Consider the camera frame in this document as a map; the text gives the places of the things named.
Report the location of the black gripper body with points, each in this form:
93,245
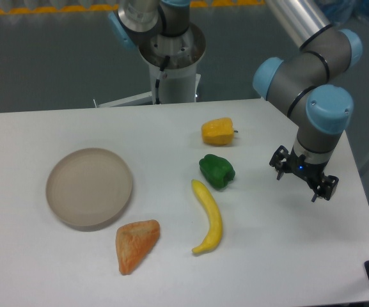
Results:
311,173

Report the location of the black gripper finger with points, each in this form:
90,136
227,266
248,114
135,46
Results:
323,187
280,161

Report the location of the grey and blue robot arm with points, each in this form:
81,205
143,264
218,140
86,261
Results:
299,88

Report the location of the green bell pepper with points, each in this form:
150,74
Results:
217,171

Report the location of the yellow bell pepper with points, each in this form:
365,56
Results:
218,132

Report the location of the yellow banana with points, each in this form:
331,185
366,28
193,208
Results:
215,231

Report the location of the orange triangular bread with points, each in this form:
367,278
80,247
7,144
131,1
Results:
133,242

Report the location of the beige round plate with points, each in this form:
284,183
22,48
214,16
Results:
89,189

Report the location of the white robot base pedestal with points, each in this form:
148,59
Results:
172,65

